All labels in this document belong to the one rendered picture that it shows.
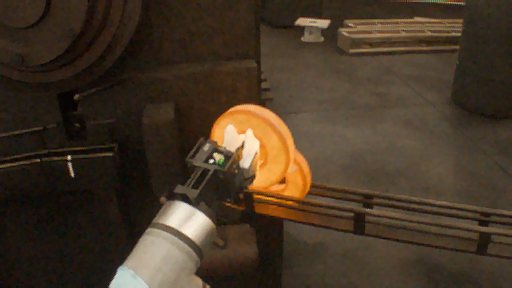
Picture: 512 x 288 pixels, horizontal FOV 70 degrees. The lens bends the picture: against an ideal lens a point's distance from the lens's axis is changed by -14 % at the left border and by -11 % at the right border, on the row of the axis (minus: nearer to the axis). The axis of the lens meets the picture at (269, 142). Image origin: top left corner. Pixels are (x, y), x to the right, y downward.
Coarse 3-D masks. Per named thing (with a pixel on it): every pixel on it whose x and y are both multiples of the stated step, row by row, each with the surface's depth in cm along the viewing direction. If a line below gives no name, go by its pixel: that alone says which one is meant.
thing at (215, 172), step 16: (208, 144) 64; (192, 160) 62; (208, 160) 63; (224, 160) 63; (240, 160) 64; (192, 176) 61; (208, 176) 59; (224, 176) 61; (240, 176) 66; (176, 192) 58; (192, 192) 57; (208, 192) 60; (224, 192) 64; (240, 192) 66; (208, 208) 58
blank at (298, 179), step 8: (264, 152) 85; (296, 152) 85; (296, 160) 83; (304, 160) 85; (296, 168) 83; (304, 168) 84; (288, 176) 85; (296, 176) 84; (304, 176) 84; (280, 184) 91; (288, 184) 86; (296, 184) 85; (304, 184) 84; (280, 192) 88; (288, 192) 87; (296, 192) 86; (304, 192) 86; (280, 200) 89
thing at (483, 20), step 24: (480, 0) 251; (504, 0) 238; (480, 24) 257; (504, 24) 245; (480, 48) 263; (504, 48) 252; (456, 72) 295; (480, 72) 269; (504, 72) 259; (456, 96) 296; (480, 96) 275; (504, 96) 268
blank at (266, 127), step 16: (240, 112) 71; (256, 112) 70; (272, 112) 72; (224, 128) 74; (240, 128) 72; (256, 128) 71; (272, 128) 70; (272, 144) 71; (288, 144) 71; (272, 160) 73; (288, 160) 71; (256, 176) 76; (272, 176) 74
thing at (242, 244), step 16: (240, 224) 104; (240, 240) 97; (256, 240) 98; (208, 256) 95; (224, 256) 95; (240, 256) 96; (256, 256) 98; (208, 272) 96; (224, 272) 97; (240, 272) 98
